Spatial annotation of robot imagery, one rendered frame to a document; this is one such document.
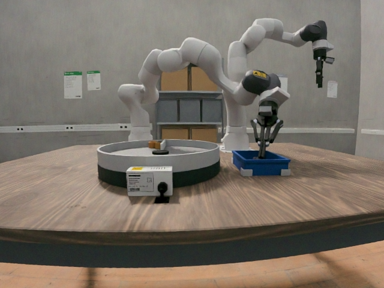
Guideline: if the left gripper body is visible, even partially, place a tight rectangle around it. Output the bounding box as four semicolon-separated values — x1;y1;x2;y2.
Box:
313;49;326;60

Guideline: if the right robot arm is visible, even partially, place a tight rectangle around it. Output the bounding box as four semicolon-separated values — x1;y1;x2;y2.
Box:
118;37;290;141

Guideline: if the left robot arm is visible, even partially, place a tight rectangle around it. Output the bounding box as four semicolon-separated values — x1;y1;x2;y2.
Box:
220;18;334;151

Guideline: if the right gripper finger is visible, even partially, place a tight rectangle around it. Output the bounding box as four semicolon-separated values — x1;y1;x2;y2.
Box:
250;116;265;158
262;116;283;159

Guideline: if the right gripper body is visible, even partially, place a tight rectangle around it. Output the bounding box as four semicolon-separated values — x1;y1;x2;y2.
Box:
256;100;278;128

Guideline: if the blue rectangular tray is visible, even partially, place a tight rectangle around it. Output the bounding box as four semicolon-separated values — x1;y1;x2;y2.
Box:
232;150;290;176

